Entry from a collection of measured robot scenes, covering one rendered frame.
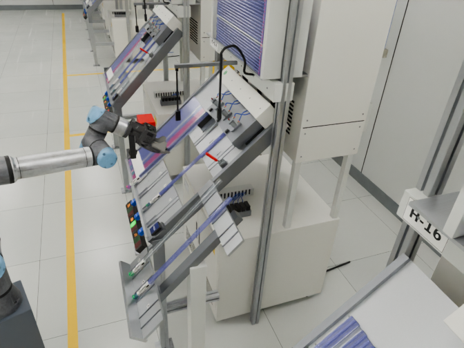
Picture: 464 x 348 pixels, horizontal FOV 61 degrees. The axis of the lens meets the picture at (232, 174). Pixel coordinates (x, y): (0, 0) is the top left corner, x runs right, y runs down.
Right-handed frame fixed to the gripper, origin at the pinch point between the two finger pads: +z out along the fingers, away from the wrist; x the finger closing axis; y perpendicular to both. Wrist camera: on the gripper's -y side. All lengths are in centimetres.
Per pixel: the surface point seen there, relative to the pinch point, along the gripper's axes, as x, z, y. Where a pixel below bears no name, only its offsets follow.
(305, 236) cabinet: -17, 80, -4
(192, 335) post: -56, 31, -43
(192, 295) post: -56, 18, -22
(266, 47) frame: -20, 3, 62
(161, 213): -15.7, 7.7, -20.7
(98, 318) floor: -7, 17, -106
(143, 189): 8.5, 3.7, -28.1
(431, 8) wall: 81, 126, 127
